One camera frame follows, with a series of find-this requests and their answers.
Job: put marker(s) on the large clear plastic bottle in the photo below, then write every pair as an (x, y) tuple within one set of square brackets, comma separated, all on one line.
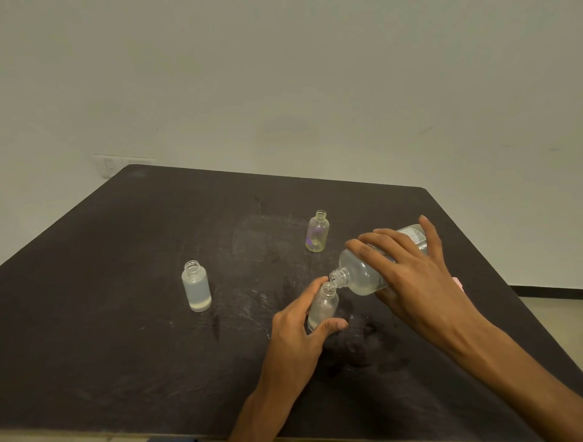
[(360, 275)]

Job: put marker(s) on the person's right hand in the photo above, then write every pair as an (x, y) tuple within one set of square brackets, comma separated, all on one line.
[(428, 296)]

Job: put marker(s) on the black skirting board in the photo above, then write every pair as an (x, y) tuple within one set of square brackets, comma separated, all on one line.
[(546, 293)]

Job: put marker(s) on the small bottle with pink sticker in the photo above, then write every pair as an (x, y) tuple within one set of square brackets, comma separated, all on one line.
[(324, 306)]

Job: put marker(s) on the person's left forearm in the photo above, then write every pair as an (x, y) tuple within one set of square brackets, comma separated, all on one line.
[(262, 419)]

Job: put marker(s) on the person's left hand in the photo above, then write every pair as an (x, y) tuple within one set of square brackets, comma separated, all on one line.
[(291, 350)]

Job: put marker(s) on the white wall socket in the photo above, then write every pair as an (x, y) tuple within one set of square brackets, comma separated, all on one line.
[(123, 165)]

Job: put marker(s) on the small plain clear bottle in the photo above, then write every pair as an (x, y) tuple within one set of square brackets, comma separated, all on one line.
[(197, 288)]

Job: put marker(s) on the small yellowish bottle purple sticker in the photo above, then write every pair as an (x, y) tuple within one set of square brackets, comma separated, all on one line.
[(317, 232)]

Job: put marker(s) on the pink spray cap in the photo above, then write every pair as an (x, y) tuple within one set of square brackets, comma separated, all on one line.
[(458, 283)]

